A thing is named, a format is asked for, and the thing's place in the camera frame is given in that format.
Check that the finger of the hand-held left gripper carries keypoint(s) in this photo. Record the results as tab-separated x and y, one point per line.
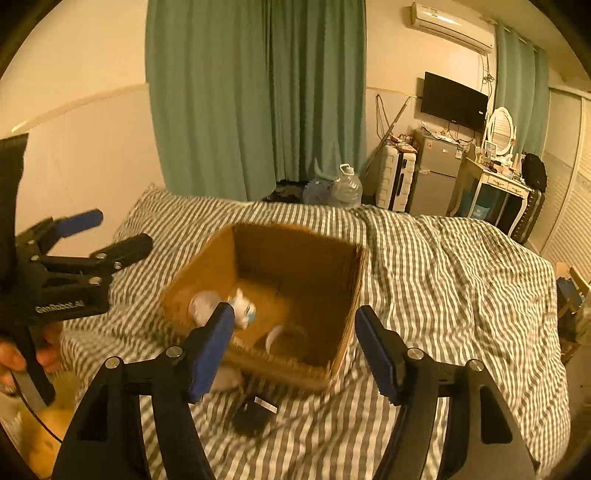
129	247
83	220

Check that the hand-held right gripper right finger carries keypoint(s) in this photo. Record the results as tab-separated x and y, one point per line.
379	356

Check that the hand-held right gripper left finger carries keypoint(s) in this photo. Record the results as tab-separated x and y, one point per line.
213	347

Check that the brown cardboard box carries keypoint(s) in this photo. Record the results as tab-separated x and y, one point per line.
300	277

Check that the person's left hand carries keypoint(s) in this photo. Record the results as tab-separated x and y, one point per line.
50	353

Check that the white round object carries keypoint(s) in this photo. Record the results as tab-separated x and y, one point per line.
203	305

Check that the small white toy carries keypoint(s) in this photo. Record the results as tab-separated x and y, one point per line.
241	304

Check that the white round lid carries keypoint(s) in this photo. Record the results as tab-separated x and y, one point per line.
272	339

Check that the striped bed sheet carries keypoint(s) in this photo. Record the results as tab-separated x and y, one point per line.
438	277

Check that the orange soft object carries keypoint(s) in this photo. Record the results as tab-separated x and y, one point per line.
51	424

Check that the large clear water bottle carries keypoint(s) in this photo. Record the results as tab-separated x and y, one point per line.
346	189

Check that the green curtain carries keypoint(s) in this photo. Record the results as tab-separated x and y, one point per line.
318	83
207	92
521	83

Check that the bluish plastic bag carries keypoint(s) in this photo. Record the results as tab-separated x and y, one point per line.
316	191

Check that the white suitcase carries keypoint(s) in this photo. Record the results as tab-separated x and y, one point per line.
392	177

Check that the grey refrigerator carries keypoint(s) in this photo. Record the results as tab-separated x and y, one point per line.
436	170

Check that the wooden chair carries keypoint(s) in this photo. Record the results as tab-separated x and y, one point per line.
572	295

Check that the black suitcase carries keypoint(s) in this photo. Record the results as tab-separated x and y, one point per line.
528	214

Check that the white dressing table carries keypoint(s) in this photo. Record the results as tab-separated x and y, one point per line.
496	182

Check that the black backpack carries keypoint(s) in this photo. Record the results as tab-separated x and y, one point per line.
534	173

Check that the white louvered wardrobe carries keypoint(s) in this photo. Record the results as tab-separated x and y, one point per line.
568	184

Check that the white oval mirror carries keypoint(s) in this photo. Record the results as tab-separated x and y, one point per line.
501	131

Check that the white air conditioner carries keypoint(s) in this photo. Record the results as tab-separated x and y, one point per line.
450	25

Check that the black wall television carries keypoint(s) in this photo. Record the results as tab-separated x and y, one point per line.
452	99

